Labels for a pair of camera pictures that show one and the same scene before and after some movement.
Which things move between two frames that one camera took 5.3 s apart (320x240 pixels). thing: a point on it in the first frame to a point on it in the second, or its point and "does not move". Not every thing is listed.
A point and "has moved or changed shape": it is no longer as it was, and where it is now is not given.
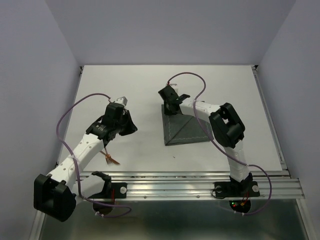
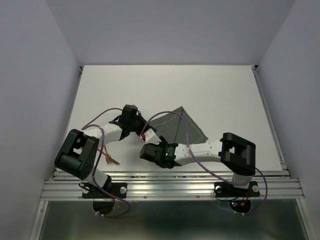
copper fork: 108,157 does not move
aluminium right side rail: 270,121 does not move
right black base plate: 236,189 does not move
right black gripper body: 167,110 to 162,144
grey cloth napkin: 179,129 has moved or changed shape
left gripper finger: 130,127 to 142,123
